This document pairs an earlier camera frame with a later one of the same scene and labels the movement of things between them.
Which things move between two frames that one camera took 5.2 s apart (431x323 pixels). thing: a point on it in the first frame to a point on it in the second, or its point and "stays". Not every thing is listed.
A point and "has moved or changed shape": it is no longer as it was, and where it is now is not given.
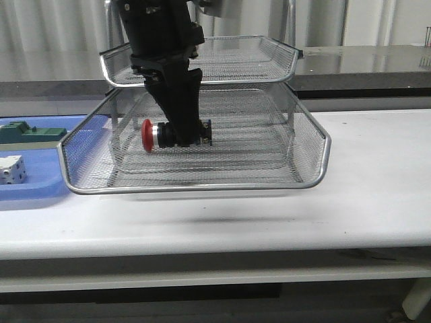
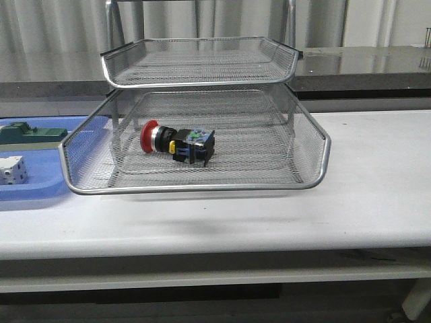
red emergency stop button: x=161 y=135 has moved or changed shape
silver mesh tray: x=261 y=139 stays
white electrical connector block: x=12 y=170 stays
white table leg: x=417 y=298 stays
